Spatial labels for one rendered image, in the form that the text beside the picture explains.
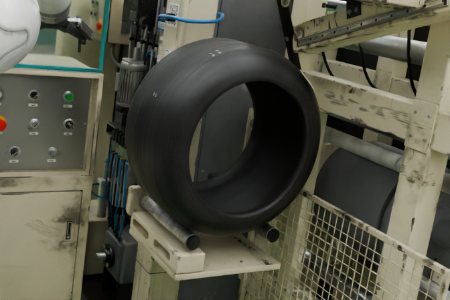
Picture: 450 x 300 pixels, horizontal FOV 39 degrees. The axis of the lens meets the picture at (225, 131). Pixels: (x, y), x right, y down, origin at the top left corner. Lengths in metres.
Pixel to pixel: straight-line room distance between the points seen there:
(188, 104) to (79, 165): 0.78
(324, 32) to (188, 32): 0.44
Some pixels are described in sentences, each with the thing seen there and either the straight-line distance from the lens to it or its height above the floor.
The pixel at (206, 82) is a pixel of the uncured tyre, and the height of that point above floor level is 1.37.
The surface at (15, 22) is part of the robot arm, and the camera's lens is 0.85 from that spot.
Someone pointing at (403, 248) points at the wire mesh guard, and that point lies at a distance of 1.85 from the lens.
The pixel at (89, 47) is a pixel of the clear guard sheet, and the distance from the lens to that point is 2.27.
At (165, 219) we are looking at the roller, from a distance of 1.97.
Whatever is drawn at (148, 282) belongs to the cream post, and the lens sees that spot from 2.30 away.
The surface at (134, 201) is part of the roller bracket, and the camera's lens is 2.12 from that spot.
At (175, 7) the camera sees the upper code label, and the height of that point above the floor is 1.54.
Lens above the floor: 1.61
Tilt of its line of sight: 12 degrees down
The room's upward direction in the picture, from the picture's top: 8 degrees clockwise
